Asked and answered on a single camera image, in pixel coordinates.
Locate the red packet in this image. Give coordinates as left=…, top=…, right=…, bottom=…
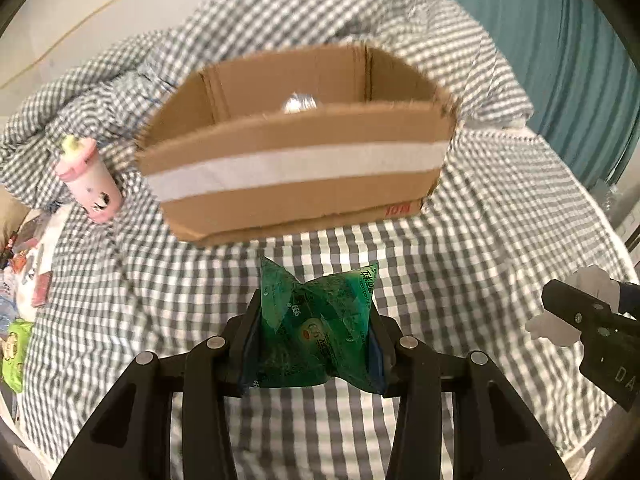
left=31, top=270, right=53, bottom=307

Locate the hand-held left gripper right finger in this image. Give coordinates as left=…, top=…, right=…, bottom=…
left=367, top=315, right=576, bottom=480

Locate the beige cushion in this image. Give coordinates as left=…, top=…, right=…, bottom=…
left=0, top=195, right=31, bottom=241

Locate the teal curtain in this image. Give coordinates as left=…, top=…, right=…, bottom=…
left=395, top=0, right=640, bottom=191

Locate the white plastic packet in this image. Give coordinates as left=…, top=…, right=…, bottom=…
left=525, top=264, right=623, bottom=348

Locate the pink toy bottle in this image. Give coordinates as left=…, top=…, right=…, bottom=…
left=54, top=136, right=123, bottom=224

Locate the brown cardboard box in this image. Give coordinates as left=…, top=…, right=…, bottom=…
left=135, top=44, right=458, bottom=248

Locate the pile of small packets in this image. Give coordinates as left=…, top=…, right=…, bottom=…
left=0, top=210, right=56, bottom=321

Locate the silver snack packet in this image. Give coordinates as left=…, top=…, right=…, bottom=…
left=280, top=91, right=318, bottom=113

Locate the lime green snack packet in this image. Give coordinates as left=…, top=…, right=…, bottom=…
left=2, top=320, right=36, bottom=393

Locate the grey checked blanket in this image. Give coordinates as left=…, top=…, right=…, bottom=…
left=0, top=0, right=638, bottom=480

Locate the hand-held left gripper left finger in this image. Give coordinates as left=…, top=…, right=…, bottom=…
left=50, top=291, right=262, bottom=480

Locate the dark green snack packet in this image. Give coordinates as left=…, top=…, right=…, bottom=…
left=247, top=256, right=381, bottom=391

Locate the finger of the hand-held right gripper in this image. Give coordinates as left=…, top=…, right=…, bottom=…
left=619, top=282, right=640, bottom=318
left=542, top=279, right=623, bottom=341

